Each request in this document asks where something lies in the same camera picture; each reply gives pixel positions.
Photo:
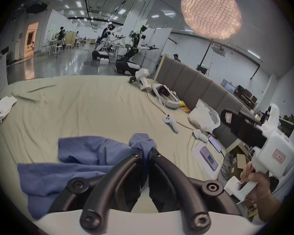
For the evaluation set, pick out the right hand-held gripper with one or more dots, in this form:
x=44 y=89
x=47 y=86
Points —
x=275 y=153

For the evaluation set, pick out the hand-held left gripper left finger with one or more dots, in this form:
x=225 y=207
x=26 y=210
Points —
x=105 y=187

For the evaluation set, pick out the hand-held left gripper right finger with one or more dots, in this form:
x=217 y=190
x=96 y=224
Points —
x=176 y=187

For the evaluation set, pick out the blue shirt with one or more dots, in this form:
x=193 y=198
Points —
x=88 y=150

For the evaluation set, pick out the person's right forearm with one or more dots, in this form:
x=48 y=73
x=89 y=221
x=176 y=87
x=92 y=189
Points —
x=269 y=210

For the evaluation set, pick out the person's right hand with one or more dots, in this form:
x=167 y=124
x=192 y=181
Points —
x=264 y=190

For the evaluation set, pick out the shelf with boxes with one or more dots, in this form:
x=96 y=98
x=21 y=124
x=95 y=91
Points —
x=246 y=95

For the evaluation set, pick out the brown carton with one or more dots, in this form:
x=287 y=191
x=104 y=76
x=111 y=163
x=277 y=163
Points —
x=241 y=159

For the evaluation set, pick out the black phone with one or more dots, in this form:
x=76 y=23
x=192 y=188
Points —
x=214 y=143

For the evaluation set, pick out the white flat box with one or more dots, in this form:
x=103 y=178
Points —
x=198 y=153

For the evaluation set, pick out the white plastic bag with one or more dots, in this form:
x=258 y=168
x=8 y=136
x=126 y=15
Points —
x=201 y=116

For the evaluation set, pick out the white hand controller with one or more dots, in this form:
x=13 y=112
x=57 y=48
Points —
x=170 y=121
x=201 y=135

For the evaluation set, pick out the grey padded headboard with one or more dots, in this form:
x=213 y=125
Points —
x=198 y=87

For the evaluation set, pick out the yellow packet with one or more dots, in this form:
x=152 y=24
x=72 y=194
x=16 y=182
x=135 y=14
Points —
x=183 y=104

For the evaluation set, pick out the bed with beige sheet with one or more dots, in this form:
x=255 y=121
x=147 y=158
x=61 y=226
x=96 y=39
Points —
x=88 y=106

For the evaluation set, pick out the white headset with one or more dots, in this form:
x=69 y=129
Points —
x=159 y=88

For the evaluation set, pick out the spare white hand-held gripper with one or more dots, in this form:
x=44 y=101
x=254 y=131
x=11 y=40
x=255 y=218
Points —
x=142 y=76

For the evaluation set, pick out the floor lamp with round shade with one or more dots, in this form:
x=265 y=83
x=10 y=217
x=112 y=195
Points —
x=210 y=13

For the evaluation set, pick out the white and black robot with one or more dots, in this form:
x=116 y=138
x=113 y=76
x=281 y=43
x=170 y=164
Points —
x=104 y=37
x=127 y=64

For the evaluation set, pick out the white crumpled cloth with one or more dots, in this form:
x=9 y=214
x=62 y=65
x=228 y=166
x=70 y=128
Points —
x=3 y=108

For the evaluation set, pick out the row of white stools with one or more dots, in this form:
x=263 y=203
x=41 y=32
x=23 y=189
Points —
x=55 y=48

